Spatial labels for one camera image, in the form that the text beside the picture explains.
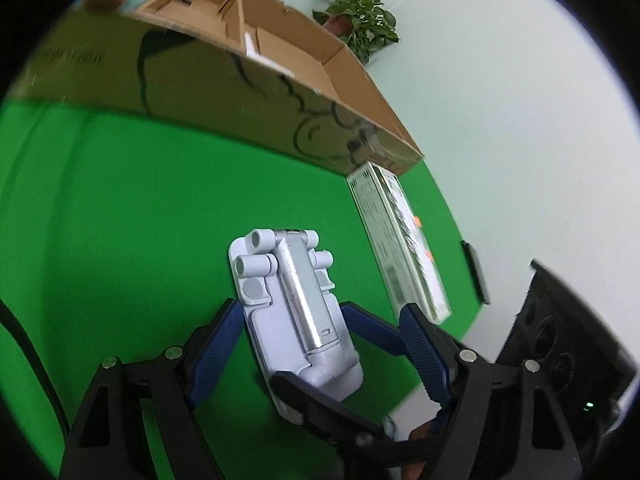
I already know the large open cardboard box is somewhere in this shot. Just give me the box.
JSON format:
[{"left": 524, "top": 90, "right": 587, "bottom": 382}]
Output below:
[{"left": 9, "top": 0, "right": 423, "bottom": 175}]

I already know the green white long carton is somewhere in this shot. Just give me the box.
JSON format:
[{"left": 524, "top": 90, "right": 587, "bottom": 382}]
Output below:
[{"left": 347, "top": 162, "right": 451, "bottom": 325}]

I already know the right potted green plant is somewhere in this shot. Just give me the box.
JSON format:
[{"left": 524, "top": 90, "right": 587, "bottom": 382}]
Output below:
[{"left": 311, "top": 0, "right": 400, "bottom": 66}]

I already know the black flat device table edge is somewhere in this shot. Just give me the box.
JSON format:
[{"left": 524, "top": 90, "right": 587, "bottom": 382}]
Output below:
[{"left": 461, "top": 240, "right": 491, "bottom": 304}]

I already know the black cable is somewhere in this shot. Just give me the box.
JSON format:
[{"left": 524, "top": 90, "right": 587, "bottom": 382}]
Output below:
[{"left": 0, "top": 299, "right": 72, "bottom": 441}]

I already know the white folding phone stand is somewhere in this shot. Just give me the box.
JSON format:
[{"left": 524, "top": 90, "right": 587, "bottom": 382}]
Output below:
[{"left": 228, "top": 229, "right": 363, "bottom": 401}]

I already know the person's left hand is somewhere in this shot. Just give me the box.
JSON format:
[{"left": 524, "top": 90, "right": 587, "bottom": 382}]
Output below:
[{"left": 401, "top": 420, "right": 438, "bottom": 480}]

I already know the brown cardboard insert box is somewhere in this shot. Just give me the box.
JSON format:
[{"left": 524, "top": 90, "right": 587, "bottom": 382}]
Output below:
[{"left": 134, "top": 0, "right": 246, "bottom": 53}]

